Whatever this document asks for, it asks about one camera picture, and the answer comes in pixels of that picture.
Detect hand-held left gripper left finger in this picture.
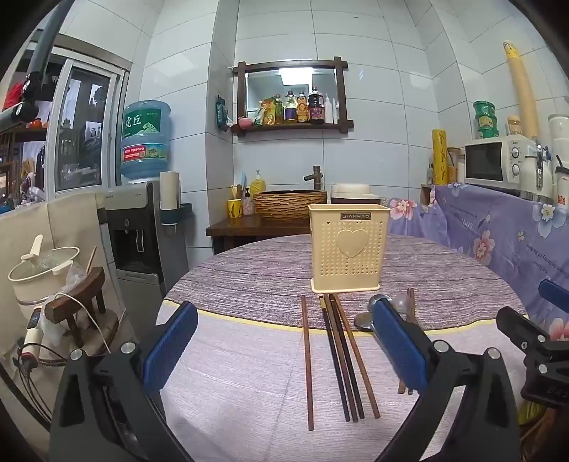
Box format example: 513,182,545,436
49,301,199,462

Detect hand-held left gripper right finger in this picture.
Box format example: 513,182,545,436
371,299,521,462

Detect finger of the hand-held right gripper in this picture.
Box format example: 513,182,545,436
495,306,553,357
538,278,569,314

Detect cream perforated utensil holder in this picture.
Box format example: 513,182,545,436
308,204,391,294

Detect small dark wooden stool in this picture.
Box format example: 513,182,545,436
44,266,122,353

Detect purple floral cloth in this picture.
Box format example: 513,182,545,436
381,184,569,344

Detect purple grey tablecloth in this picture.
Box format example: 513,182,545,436
155,233,530,462

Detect grey water dispenser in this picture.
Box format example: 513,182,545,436
103,179,191,290

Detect dark blue cup holder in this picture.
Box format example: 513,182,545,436
159,203,195,226

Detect dark wooden cabinet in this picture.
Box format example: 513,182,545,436
205,217,313,255

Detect white microwave oven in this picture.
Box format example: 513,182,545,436
463,135,537,188

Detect cream electric cooking pot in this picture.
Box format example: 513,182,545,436
7,234,81,308

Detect white thermos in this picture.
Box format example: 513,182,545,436
547,114,569,170

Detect paper cup stack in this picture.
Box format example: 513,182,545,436
159,171,181,210

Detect white rice cooker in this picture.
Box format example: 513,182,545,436
331,182,382,206

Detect woven pattern wash basin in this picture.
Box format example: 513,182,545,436
252,189,328,220

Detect yellow paper roll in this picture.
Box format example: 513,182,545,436
431,128,449,186

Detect stack of green noodle cups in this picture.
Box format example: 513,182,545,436
472,100,498,140

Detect bronze faucet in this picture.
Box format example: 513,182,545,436
303,165,323,192

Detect beige cloth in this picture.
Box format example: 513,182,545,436
0,193,117,312

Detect tall cream roll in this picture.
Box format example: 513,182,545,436
502,40,540,139

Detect blue water jug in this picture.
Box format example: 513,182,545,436
118,100,172,181

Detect white framed window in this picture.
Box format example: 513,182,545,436
46,57,131,193

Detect dark soy sauce bottle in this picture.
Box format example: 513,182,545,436
308,86,325,124

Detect wooden framed mirror shelf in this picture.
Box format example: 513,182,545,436
230,56,355,135

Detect white cable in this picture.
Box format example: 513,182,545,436
55,292,112,355

